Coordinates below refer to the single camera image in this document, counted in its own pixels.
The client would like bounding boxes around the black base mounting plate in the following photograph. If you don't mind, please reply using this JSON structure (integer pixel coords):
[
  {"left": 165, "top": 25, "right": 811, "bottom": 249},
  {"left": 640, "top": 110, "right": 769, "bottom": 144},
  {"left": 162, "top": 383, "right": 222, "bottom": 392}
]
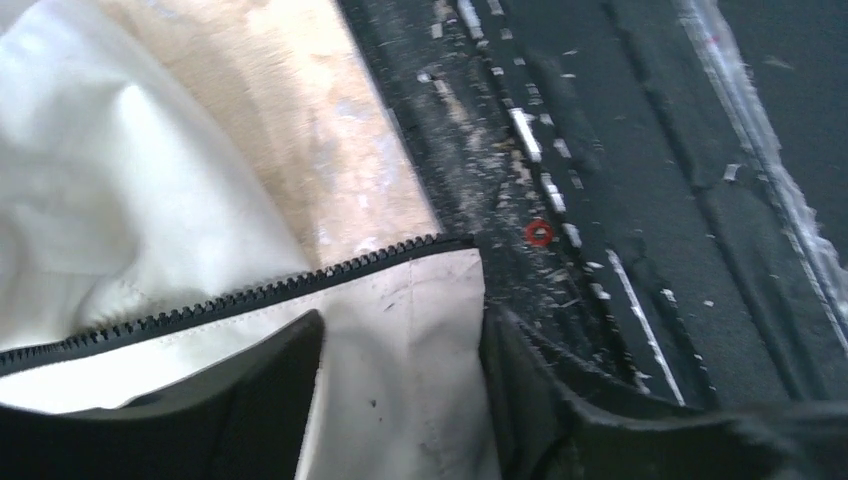
[{"left": 341, "top": 1, "right": 847, "bottom": 408}]

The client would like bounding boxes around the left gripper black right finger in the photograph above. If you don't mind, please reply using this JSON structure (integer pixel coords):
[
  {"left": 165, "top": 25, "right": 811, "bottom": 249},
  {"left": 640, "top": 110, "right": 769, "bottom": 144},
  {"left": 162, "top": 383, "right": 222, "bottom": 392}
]
[{"left": 480, "top": 306, "right": 847, "bottom": 479}]

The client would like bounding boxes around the beige jacket with black lining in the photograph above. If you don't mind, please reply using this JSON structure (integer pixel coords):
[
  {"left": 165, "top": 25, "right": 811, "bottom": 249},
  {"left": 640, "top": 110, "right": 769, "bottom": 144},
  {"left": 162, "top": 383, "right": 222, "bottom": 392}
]
[{"left": 1, "top": 1, "right": 501, "bottom": 479}]

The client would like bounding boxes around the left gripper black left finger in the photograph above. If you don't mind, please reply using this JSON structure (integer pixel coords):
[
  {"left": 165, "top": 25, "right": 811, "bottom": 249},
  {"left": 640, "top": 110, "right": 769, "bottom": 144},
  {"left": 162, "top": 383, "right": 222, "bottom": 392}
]
[{"left": 1, "top": 310, "right": 324, "bottom": 479}]

